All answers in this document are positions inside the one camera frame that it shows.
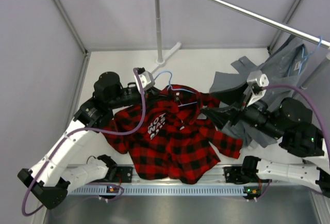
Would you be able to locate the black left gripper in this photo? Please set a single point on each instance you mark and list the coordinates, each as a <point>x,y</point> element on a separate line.
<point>154,92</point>

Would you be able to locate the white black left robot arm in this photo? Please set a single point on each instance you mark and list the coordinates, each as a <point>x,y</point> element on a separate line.
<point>50,180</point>

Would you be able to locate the blue hanger holding grey shirt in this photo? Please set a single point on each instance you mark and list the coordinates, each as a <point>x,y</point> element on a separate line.
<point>296,68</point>

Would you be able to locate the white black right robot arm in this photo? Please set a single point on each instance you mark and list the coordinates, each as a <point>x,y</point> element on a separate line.
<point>291,122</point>

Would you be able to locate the grey right rack post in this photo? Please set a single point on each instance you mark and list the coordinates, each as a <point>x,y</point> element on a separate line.
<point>316,72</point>

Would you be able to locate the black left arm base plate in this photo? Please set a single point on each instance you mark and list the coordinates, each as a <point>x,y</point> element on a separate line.
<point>123,174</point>

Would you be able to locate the grey clothes rack post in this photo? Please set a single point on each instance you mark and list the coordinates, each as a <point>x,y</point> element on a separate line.
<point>158,20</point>

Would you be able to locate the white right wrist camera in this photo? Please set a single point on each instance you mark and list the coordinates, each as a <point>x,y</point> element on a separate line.
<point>256,81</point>

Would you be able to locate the white clothes rack base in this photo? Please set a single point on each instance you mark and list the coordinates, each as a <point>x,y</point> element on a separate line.
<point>168,54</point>

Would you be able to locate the light blue wire hanger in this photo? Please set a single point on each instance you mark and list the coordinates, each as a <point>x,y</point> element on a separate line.
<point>172,98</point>

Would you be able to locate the red black plaid shirt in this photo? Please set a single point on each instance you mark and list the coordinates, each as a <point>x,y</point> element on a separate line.
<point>176,143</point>

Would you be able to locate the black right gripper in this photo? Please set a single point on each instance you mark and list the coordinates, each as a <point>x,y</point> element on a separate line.
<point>231,112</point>

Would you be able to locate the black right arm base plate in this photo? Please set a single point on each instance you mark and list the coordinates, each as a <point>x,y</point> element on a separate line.
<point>234,175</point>

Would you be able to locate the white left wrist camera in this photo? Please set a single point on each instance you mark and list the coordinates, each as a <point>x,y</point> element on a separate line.
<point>144,79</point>

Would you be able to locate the aluminium mounting rail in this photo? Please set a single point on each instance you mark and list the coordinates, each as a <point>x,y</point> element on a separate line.
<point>165,189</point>

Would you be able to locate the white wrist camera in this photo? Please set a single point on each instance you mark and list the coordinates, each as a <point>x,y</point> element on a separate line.
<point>256,81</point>
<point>144,79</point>

